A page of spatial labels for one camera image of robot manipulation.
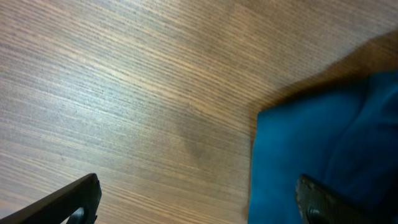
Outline blue t-shirt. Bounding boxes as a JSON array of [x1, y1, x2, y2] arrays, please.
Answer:
[[248, 71, 397, 223]]

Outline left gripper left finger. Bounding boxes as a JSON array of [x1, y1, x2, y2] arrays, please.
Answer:
[[1, 173, 101, 224]]

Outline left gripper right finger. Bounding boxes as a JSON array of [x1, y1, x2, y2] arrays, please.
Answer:
[[295, 175, 373, 224]]

